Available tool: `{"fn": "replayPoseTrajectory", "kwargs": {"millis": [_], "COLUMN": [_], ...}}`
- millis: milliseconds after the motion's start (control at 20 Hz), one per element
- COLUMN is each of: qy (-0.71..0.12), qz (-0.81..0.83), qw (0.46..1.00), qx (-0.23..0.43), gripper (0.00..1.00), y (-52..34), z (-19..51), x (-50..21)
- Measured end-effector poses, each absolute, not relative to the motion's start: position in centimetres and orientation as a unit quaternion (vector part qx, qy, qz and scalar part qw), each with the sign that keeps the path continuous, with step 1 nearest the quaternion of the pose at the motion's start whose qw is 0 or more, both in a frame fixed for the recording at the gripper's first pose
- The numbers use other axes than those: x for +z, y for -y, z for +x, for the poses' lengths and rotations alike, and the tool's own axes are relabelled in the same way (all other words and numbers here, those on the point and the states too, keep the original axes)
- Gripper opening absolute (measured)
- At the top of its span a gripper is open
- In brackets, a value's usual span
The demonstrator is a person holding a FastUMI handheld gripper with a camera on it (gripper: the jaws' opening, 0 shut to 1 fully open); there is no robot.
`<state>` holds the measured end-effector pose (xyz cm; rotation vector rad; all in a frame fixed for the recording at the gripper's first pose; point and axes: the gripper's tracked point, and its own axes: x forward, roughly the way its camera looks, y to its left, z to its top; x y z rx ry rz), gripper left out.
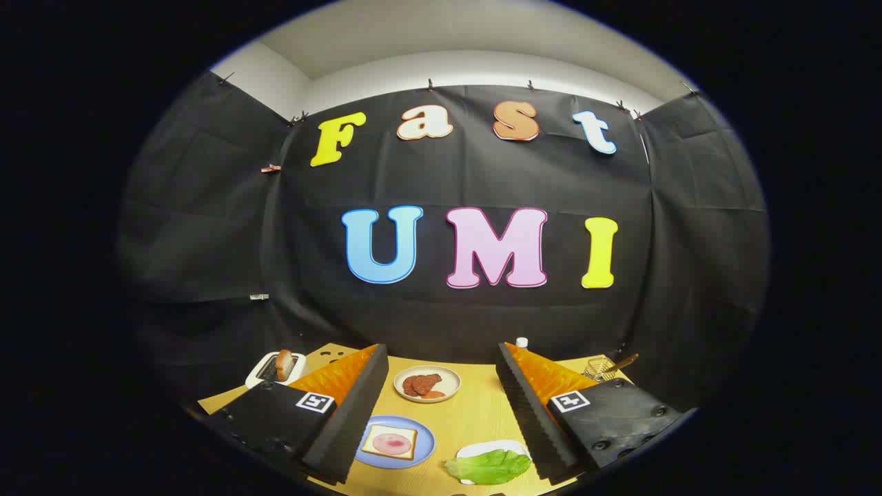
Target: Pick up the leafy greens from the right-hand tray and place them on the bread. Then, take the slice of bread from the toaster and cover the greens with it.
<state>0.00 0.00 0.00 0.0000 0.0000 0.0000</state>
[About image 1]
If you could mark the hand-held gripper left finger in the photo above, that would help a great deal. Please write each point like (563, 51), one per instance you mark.
(351, 413)

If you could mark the blue round plate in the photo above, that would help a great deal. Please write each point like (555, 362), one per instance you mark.
(422, 430)

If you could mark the red tomato slice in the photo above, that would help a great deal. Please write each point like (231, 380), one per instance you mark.
(434, 395)

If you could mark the cream round plate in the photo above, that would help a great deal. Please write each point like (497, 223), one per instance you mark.
(449, 377)

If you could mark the white toaster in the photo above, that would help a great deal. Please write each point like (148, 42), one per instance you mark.
(256, 377)

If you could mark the white plate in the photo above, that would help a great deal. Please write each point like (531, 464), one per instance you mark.
(482, 447)

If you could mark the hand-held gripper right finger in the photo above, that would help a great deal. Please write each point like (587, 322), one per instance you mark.
(530, 413)

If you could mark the green lettuce leaf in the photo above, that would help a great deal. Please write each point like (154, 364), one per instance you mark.
(489, 467)

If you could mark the white bread slice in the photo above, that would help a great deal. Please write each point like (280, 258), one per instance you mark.
(411, 433)

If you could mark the black backdrop cloth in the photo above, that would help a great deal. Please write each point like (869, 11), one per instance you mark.
(448, 179)

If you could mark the dark red meat slice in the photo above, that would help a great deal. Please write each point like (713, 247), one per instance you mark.
(426, 382)
(408, 387)

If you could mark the pink ham slice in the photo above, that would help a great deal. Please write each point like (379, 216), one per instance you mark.
(391, 443)

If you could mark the browned toast bread slice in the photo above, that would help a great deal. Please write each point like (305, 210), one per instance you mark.
(284, 365)

